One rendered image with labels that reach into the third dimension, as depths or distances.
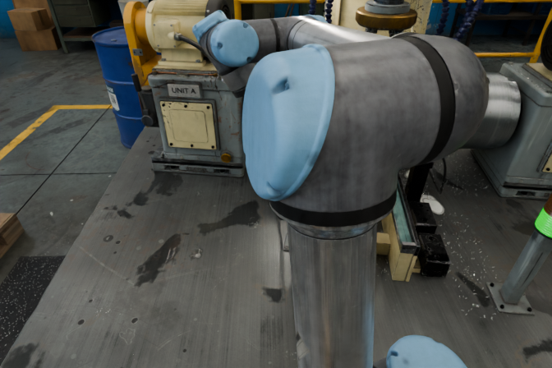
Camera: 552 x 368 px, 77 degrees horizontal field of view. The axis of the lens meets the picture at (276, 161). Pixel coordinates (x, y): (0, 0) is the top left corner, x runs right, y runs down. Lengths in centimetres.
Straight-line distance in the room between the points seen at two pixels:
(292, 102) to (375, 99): 6
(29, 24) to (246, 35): 595
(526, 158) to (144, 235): 118
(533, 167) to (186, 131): 111
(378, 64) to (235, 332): 70
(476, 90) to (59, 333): 91
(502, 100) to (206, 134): 91
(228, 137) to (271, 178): 93
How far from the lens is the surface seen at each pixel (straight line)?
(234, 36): 61
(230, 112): 113
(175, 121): 119
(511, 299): 102
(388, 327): 89
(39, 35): 652
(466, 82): 31
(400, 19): 111
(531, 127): 126
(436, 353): 59
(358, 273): 33
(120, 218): 118
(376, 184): 28
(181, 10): 116
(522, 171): 134
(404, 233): 92
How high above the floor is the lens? 154
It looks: 34 degrees down
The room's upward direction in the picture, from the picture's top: straight up
